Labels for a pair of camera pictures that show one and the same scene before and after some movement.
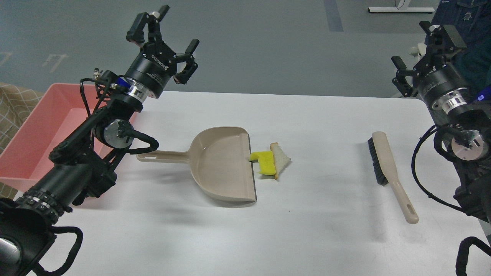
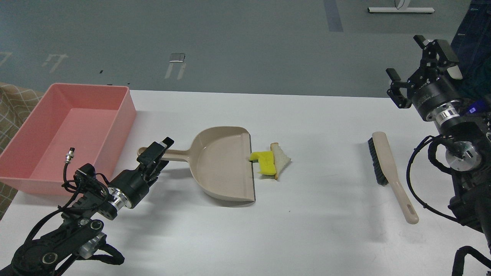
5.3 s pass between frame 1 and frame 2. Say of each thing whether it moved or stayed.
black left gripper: moved
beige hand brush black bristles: stayed
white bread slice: stayed
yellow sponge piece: stayed
